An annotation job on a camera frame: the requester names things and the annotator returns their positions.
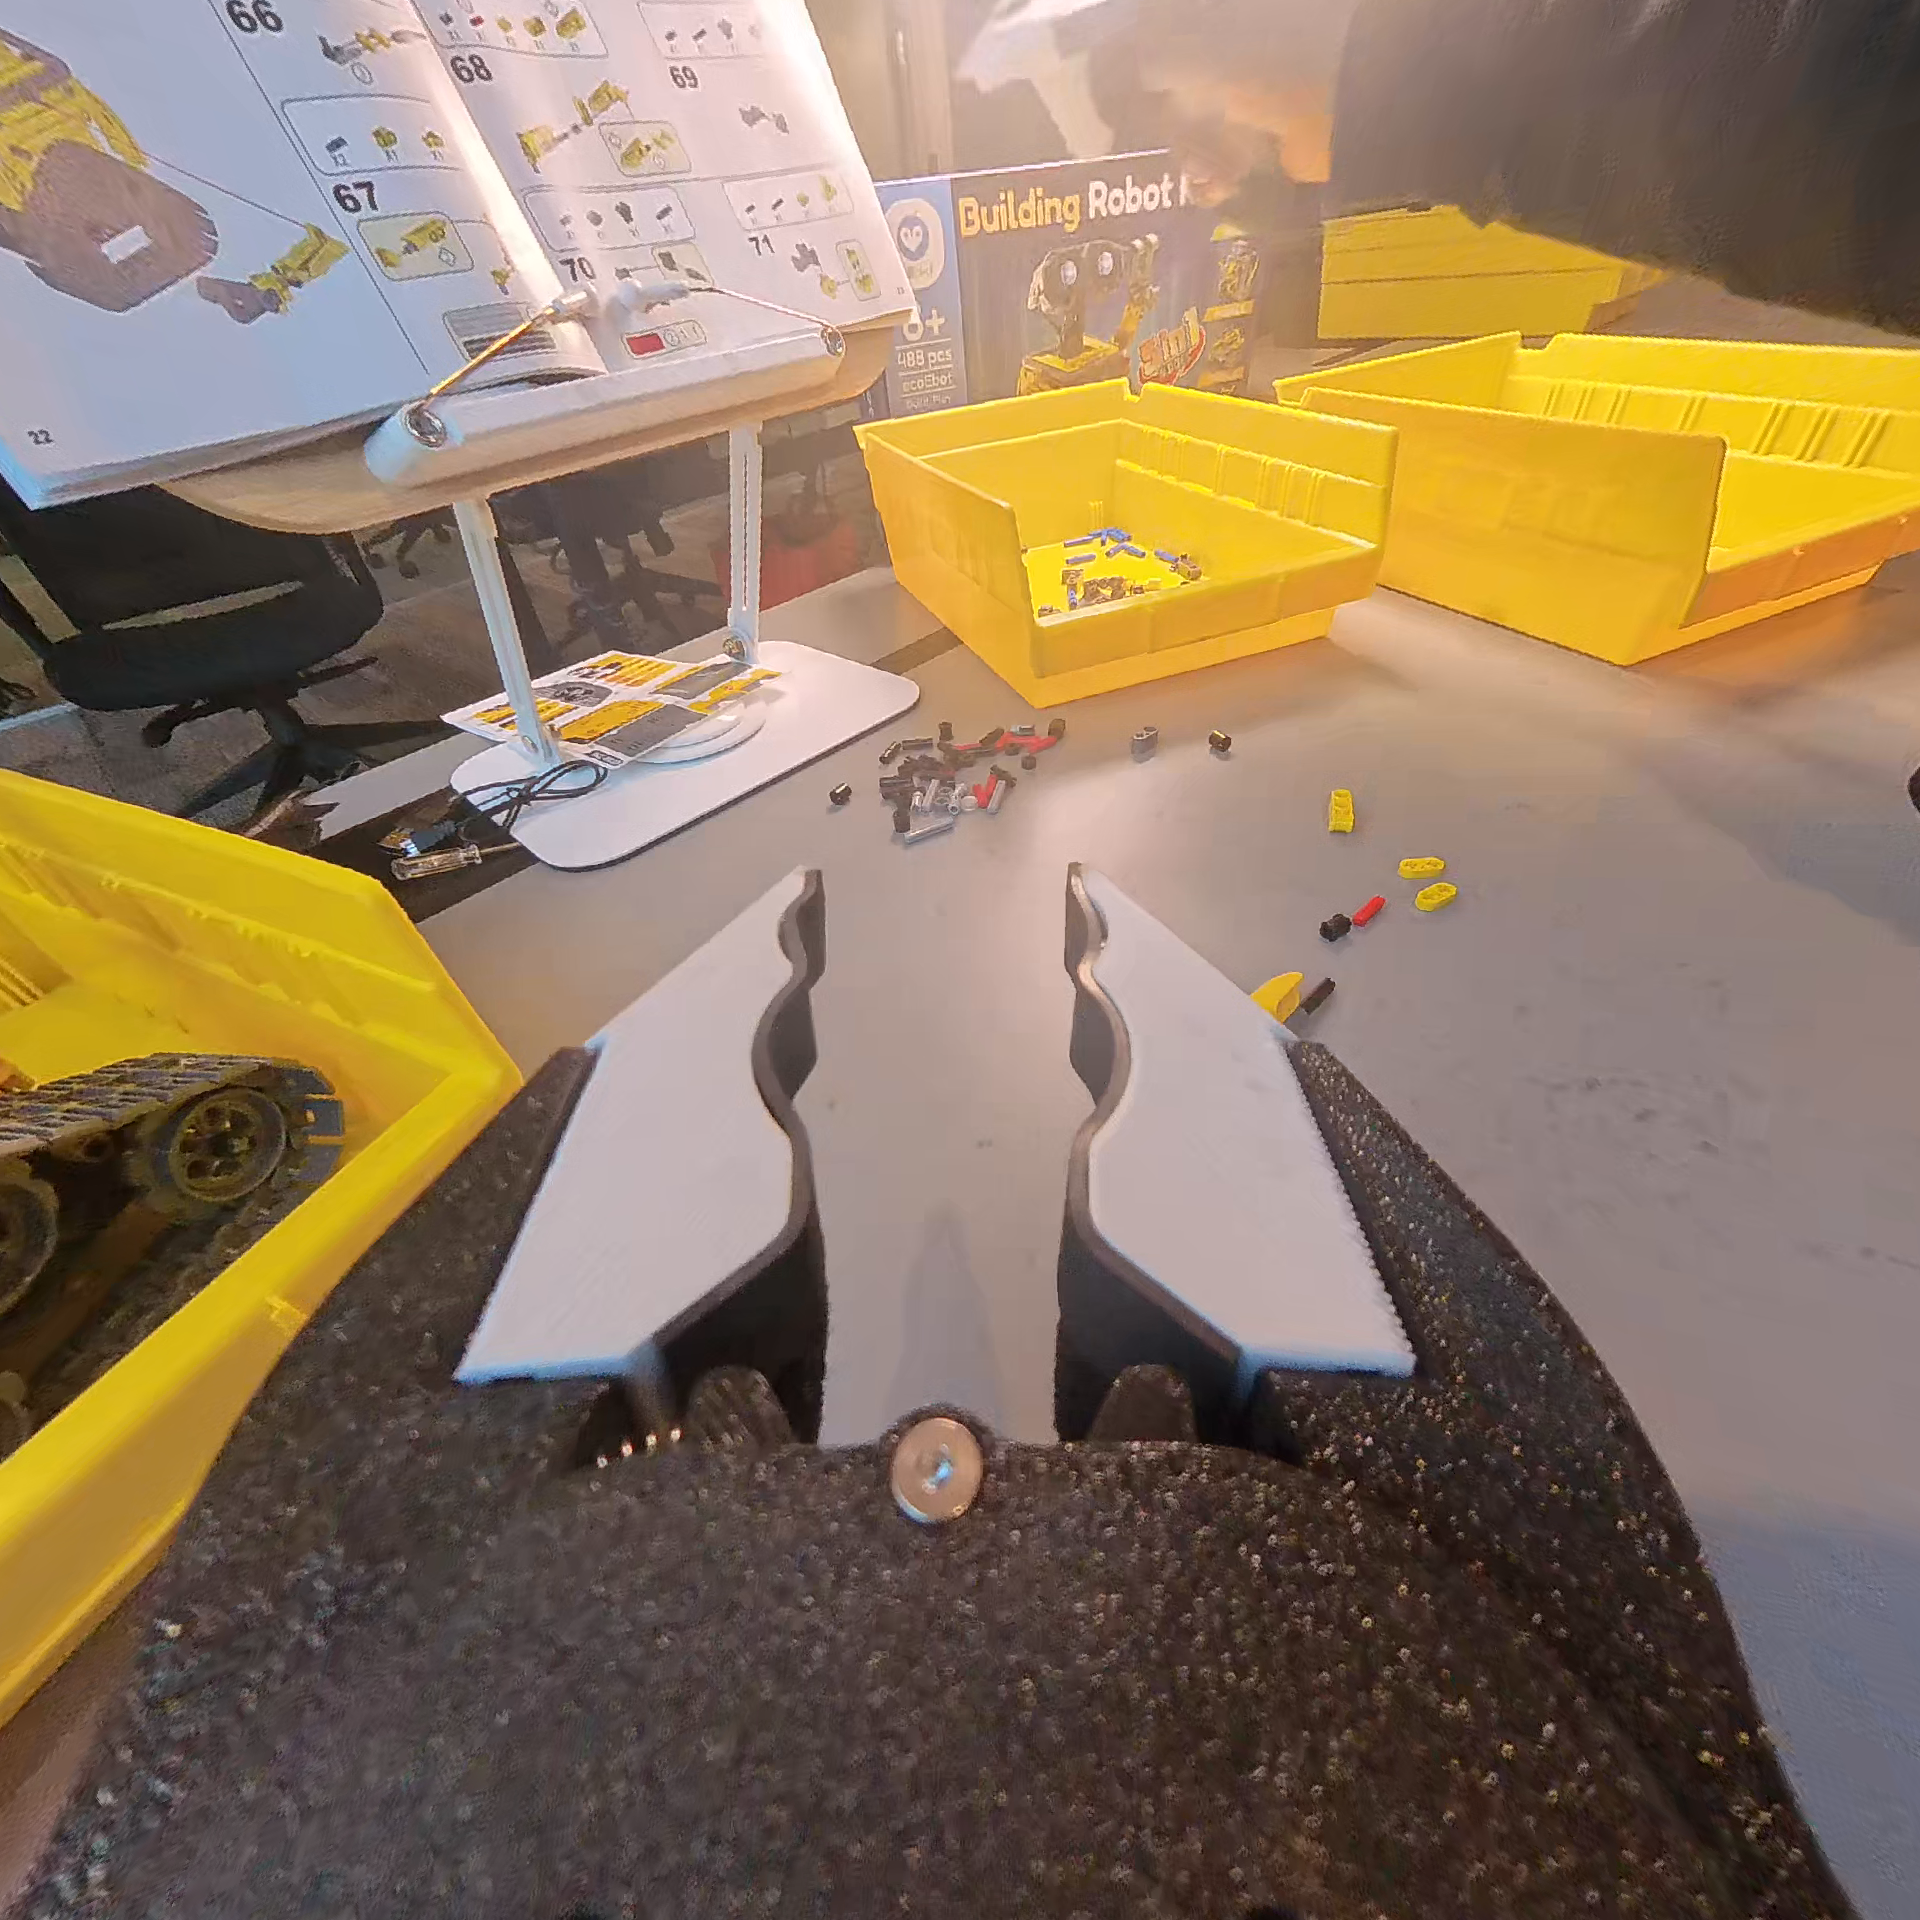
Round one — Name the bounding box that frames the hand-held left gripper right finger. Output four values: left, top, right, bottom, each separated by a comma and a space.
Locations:
1054, 859, 1419, 1445

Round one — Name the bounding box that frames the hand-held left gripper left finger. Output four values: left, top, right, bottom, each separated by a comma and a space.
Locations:
449, 864, 829, 1454

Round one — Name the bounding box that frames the person's right forearm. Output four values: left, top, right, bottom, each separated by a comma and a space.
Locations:
1326, 0, 1920, 339

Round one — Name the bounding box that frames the grey desk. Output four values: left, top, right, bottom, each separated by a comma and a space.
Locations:
0, 562, 1920, 1920

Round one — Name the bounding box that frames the person's right hand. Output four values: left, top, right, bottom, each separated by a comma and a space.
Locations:
1131, 29, 1344, 204

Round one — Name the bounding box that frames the yellow tracked brick robot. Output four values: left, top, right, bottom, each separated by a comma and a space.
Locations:
0, 1050, 349, 1458

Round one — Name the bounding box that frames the yellow black sticker sheet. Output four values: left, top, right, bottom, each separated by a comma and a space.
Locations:
443, 648, 786, 769

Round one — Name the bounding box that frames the white book stand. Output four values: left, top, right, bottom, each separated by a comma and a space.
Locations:
156, 275, 919, 871

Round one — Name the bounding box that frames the pile of black red pieces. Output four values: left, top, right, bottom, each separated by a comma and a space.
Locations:
874, 719, 1069, 845

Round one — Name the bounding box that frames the heap of blue tan pieces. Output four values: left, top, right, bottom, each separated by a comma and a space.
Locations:
1031, 523, 1209, 619

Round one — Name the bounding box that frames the red crate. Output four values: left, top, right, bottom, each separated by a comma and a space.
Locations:
761, 475, 884, 583

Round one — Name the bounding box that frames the large black office chair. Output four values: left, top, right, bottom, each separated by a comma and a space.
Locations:
0, 480, 389, 759

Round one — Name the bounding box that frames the blue robot kit box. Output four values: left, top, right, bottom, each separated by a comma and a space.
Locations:
874, 145, 1329, 421

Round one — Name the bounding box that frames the open building instruction booklet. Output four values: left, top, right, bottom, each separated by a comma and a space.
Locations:
0, 0, 919, 509

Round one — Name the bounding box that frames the black coiled cable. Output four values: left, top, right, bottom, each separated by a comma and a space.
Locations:
382, 756, 605, 859

